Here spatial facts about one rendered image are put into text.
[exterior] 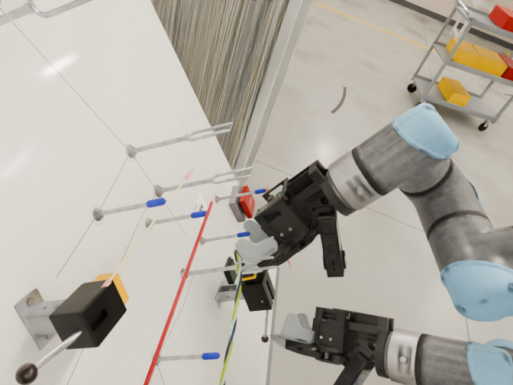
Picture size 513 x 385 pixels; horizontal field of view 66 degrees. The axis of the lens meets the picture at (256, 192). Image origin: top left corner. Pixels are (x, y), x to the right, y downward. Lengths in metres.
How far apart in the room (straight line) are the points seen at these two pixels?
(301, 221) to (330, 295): 1.69
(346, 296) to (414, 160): 1.81
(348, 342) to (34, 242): 0.48
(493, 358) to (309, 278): 1.69
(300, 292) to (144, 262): 1.69
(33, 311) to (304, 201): 0.35
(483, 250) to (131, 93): 0.47
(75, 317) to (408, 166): 0.39
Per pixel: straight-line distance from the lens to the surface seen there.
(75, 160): 0.46
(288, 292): 2.13
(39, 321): 0.38
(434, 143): 0.51
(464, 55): 4.49
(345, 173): 0.52
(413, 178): 0.53
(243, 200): 0.79
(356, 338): 0.67
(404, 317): 2.40
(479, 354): 0.62
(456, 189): 0.56
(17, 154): 0.41
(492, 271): 0.48
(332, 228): 0.56
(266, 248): 0.59
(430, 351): 0.62
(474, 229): 0.52
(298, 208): 0.56
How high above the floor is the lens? 1.67
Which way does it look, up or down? 41 degrees down
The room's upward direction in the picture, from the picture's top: 22 degrees clockwise
